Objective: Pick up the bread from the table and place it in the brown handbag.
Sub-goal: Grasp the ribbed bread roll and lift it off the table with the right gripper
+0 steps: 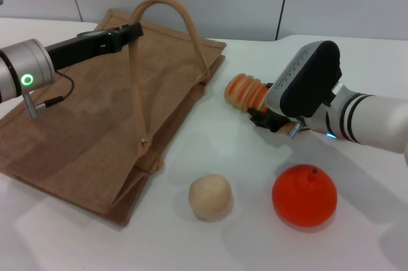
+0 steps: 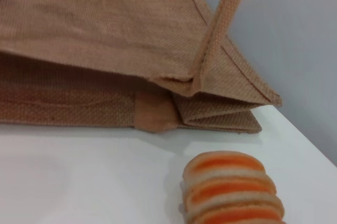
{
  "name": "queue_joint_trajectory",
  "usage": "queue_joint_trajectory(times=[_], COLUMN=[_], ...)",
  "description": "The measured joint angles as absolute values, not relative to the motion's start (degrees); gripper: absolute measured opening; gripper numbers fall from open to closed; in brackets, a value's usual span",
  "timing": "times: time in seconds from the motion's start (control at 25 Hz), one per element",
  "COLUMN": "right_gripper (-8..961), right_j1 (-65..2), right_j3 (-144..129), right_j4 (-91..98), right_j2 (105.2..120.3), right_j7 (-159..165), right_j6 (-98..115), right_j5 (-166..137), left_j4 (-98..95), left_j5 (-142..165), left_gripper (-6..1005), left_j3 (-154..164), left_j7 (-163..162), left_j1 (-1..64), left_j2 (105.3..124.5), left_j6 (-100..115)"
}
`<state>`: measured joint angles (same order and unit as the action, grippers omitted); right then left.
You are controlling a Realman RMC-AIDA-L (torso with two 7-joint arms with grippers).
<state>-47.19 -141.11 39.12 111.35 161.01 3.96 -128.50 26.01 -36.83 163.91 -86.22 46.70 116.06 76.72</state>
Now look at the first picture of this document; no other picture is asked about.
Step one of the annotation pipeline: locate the orange striped bread loaf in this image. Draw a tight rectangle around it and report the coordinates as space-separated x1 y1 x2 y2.
224 73 295 134

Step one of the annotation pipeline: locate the black silver wrist camera box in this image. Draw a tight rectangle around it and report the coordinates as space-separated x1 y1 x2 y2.
265 40 343 119

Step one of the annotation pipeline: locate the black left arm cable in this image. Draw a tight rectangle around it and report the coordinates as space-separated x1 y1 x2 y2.
34 72 75 110

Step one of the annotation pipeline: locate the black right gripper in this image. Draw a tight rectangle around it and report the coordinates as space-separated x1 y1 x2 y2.
247 107 297 134

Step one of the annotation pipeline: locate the beige round bun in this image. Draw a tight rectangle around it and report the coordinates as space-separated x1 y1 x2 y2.
188 173 233 222

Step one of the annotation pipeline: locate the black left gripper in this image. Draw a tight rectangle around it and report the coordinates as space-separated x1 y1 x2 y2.
44 22 144 71

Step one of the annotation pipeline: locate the brown jute handbag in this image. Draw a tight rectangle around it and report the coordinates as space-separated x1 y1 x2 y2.
0 0 228 228

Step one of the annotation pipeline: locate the orange tangerine toy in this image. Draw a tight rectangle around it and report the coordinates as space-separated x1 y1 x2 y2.
272 164 338 228

